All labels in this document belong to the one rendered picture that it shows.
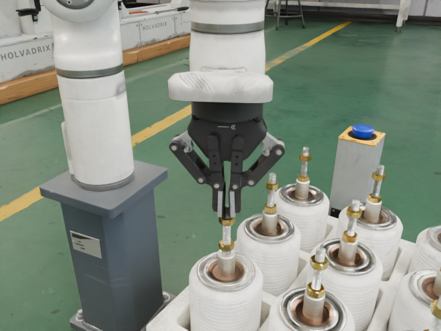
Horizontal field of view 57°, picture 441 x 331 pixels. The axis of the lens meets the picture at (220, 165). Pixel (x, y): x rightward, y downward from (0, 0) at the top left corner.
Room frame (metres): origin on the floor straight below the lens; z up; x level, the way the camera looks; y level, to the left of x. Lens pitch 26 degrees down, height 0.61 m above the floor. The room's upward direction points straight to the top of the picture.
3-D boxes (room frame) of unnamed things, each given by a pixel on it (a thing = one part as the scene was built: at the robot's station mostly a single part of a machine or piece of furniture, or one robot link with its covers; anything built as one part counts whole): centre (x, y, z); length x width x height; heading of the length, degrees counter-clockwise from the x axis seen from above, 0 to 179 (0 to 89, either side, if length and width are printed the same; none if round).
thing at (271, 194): (0.50, -0.07, 0.31); 0.01 x 0.01 x 0.08
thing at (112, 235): (0.58, 0.18, 0.15); 0.15 x 0.15 x 0.30; 63
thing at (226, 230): (0.41, -0.01, 0.31); 0.01 x 0.01 x 0.08
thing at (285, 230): (0.50, -0.07, 0.25); 0.08 x 0.08 x 0.01
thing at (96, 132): (0.58, 0.18, 0.39); 0.09 x 0.09 x 0.17; 63
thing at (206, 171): (0.41, 0.01, 0.37); 0.03 x 0.01 x 0.05; 83
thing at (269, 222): (0.50, -0.07, 0.26); 0.02 x 0.02 x 0.03
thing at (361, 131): (0.72, -0.27, 0.32); 0.04 x 0.04 x 0.02
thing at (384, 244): (0.54, -0.24, 0.16); 0.10 x 0.10 x 0.18
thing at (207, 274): (0.41, -0.01, 0.25); 0.08 x 0.08 x 0.01
